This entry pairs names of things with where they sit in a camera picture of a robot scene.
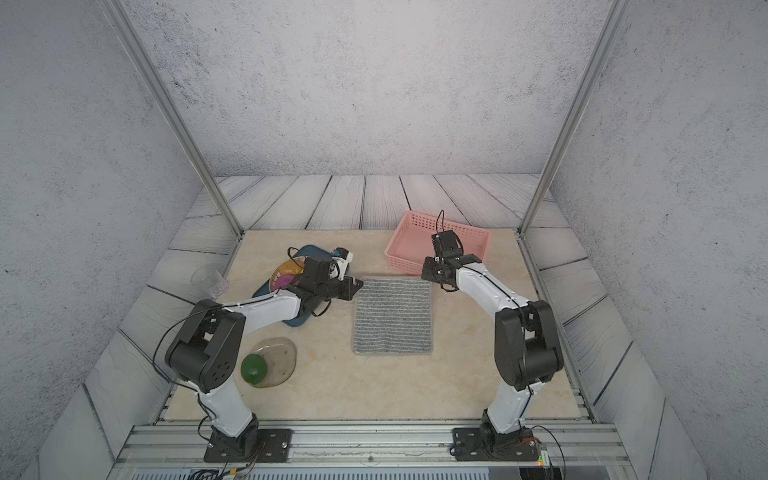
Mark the green lime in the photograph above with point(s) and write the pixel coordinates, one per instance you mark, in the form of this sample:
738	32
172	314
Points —
254	369

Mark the aluminium front rail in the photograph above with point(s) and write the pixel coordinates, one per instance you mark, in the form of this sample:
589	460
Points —
569	445

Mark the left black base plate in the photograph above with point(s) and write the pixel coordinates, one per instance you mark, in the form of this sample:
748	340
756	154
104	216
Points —
254	445

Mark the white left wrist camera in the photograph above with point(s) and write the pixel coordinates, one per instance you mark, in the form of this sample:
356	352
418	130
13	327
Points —
342	258

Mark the clear plastic cup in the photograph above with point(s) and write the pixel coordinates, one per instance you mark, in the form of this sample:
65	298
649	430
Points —
210	282

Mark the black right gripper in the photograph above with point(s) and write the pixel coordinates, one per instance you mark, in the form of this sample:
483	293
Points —
427	271

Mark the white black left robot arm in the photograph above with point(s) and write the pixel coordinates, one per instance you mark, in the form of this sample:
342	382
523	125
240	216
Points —
204	352

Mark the purple round fruit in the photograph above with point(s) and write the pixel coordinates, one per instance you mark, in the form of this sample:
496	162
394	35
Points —
281	280

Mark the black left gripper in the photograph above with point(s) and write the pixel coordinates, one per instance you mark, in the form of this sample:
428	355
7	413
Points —
349	290

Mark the brown round fruit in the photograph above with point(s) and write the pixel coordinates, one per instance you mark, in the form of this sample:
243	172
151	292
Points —
295	266

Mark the left aluminium frame post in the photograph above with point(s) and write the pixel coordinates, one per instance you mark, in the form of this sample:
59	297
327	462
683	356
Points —
131	43

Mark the right aluminium frame post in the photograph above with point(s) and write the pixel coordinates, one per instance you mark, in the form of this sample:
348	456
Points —
617	15

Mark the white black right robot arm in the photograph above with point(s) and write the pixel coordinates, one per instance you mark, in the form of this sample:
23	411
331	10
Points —
527	347

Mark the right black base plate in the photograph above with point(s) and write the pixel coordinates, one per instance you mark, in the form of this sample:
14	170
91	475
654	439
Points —
484	444

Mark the dark teal tray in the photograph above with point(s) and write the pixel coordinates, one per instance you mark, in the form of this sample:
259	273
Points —
307	250

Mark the grey striped square dishcloth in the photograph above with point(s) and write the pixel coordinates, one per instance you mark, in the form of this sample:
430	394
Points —
393	317

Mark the clear glass oval dish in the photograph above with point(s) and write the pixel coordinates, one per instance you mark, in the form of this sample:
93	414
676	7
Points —
281	355

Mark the pink plastic basket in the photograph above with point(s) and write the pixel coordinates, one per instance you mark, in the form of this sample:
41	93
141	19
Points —
411	242

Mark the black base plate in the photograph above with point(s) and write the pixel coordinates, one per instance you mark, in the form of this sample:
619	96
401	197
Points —
484	444
254	445

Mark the aluminium frame post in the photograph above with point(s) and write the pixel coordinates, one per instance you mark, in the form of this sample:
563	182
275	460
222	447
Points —
131	43
617	15

